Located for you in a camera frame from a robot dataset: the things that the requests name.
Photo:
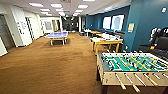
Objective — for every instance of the green foosball gaming table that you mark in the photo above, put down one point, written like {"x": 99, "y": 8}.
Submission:
{"x": 133, "y": 66}

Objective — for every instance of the white tabletop clutter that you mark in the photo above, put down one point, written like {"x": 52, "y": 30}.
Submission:
{"x": 105, "y": 39}

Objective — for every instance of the white serving table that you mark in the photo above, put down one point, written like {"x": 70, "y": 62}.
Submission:
{"x": 106, "y": 43}

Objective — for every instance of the blue ping pong table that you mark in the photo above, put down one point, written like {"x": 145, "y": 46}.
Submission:
{"x": 56, "y": 34}

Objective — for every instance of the bright window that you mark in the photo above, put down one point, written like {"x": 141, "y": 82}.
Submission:
{"x": 117, "y": 22}
{"x": 106, "y": 23}

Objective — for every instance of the rectangular ceiling light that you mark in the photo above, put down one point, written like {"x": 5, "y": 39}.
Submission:
{"x": 44, "y": 10}
{"x": 82, "y": 6}
{"x": 78, "y": 11}
{"x": 56, "y": 5}
{"x": 59, "y": 10}
{"x": 36, "y": 4}

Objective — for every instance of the dark framed doorway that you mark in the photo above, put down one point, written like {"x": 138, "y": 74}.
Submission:
{"x": 30, "y": 29}

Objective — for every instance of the grey double door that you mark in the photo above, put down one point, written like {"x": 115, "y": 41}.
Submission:
{"x": 6, "y": 33}

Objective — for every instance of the yellow wall sign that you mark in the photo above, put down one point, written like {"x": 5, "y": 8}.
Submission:
{"x": 131, "y": 27}

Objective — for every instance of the round white wall device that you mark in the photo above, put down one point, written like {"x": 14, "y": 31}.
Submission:
{"x": 163, "y": 10}

